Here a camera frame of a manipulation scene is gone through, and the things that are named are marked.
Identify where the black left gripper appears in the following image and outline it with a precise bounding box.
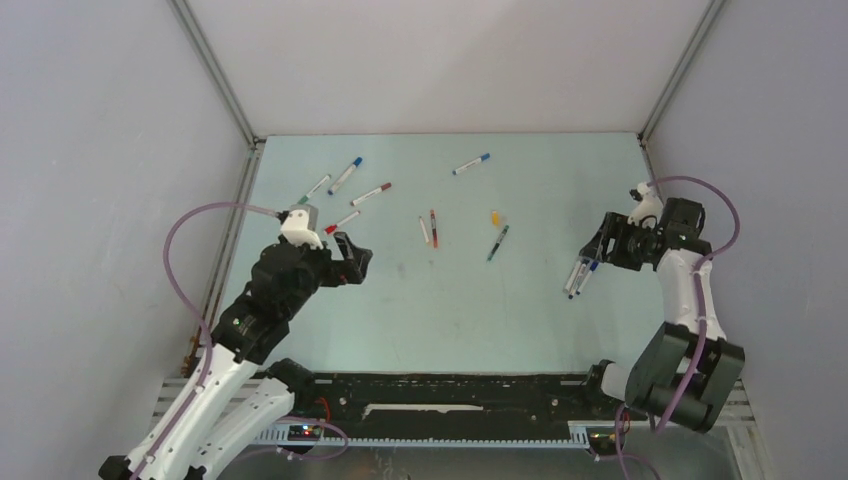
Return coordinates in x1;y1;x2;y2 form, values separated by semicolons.
282;230;371;317

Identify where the red gel pen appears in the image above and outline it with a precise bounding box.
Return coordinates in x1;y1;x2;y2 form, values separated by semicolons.
429;209;439;249

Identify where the green gel pen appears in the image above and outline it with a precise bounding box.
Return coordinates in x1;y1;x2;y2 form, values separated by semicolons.
486;225;510;262

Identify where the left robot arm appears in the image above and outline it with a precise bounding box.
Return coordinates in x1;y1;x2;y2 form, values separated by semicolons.
98;232;373;479

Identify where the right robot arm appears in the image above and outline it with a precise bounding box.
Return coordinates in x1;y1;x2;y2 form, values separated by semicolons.
576;197;745;433

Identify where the red cap white marker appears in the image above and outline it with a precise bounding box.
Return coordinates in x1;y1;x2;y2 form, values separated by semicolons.
324;210;361;235

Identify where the dark red cap marker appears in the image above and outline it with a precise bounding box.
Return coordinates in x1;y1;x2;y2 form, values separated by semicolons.
350;182;392;207

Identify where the green cap white marker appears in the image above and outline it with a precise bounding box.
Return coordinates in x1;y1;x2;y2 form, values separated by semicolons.
297;174;332;205

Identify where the far blue cap marker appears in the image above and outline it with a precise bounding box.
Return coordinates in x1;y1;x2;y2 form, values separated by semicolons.
452;153;491;175

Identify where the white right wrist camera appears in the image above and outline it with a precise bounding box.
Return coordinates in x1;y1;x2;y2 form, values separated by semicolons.
627;182;664;229

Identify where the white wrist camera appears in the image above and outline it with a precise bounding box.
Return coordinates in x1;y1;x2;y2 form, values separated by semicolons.
627;182;664;229
277;204;325;250

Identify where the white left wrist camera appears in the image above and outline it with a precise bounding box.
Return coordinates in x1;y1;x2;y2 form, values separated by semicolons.
277;204;325;250

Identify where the grey cable duct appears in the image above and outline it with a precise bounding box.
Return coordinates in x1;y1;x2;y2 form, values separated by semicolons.
254;423;624;450

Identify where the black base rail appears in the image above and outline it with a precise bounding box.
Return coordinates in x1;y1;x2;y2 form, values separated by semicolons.
293;373;619;443

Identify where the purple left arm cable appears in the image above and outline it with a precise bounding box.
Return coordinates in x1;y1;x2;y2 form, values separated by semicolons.
129;201;350;480

